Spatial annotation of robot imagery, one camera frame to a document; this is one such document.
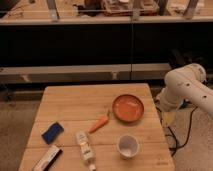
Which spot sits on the blue sponge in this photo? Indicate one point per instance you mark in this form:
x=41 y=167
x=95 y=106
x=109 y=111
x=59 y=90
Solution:
x=52 y=132

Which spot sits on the orange round plate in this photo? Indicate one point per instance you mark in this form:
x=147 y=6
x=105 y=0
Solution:
x=128 y=108

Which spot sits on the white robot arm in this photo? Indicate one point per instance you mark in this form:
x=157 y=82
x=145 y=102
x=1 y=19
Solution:
x=184 y=83

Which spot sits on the white paper cup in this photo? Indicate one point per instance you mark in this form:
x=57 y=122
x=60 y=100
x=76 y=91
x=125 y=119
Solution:
x=127 y=146

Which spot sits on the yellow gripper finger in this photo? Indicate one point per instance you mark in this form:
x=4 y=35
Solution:
x=168 y=118

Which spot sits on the white squeeze bottle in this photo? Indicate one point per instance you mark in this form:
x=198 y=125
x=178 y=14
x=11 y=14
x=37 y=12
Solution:
x=86 y=150

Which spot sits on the black device on shelf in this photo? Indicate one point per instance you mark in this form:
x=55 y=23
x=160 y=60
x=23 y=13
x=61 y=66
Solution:
x=178 y=58

